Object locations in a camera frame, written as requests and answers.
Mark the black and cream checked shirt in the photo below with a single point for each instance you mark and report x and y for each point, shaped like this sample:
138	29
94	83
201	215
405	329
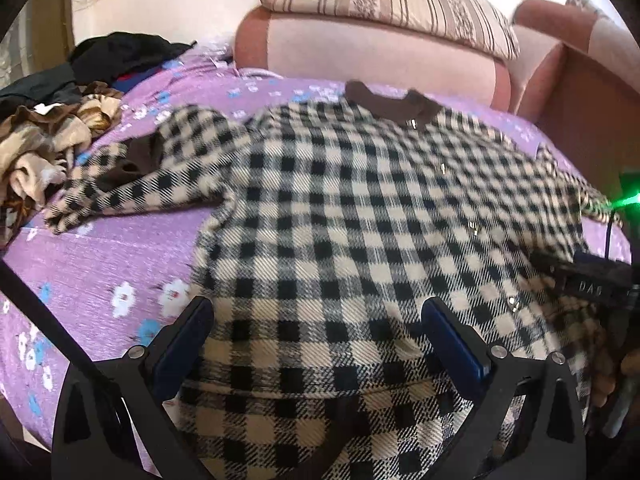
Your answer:
350	220

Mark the black cloth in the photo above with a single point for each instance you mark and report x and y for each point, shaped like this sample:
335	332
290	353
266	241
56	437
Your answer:
125	55

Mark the brown patterned cloth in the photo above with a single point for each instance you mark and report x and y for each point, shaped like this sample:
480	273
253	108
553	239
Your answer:
45	145

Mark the dark grey cloth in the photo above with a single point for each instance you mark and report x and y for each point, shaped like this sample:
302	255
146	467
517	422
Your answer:
40	87

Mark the striped beige pillow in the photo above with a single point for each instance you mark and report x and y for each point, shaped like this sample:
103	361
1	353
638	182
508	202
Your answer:
400	0

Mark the pink sofa back cushion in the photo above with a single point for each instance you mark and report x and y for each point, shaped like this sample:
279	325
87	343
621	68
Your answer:
370	55

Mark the wooden sofa armrest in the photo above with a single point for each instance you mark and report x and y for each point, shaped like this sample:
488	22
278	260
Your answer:
590	105

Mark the person's right hand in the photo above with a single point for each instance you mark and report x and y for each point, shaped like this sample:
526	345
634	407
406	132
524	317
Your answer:
607	380

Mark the purple floral bedsheet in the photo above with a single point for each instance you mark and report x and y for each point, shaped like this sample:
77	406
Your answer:
125	260

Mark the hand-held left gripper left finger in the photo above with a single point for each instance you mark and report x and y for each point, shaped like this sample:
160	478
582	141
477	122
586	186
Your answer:
181	347

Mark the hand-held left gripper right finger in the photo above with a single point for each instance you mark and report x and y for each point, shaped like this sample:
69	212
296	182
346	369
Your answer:
454	346

